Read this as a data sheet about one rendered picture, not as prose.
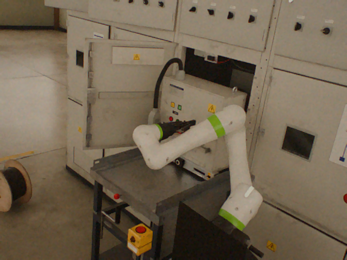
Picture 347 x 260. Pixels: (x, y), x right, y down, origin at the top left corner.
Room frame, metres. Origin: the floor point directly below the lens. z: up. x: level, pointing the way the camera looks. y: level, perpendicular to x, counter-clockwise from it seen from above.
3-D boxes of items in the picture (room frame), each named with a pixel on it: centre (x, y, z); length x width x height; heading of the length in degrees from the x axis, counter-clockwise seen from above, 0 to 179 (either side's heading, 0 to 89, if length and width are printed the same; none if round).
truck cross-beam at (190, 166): (2.12, -0.09, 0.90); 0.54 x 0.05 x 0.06; 48
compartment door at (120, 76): (2.37, 0.31, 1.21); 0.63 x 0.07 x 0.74; 117
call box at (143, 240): (1.36, 0.09, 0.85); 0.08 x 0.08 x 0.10; 48
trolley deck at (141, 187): (2.01, 0.01, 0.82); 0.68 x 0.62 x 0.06; 138
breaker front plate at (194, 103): (2.11, -0.08, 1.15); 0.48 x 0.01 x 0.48; 48
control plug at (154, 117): (2.20, 0.12, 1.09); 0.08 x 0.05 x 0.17; 138
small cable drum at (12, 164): (2.68, 1.33, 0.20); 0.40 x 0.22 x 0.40; 57
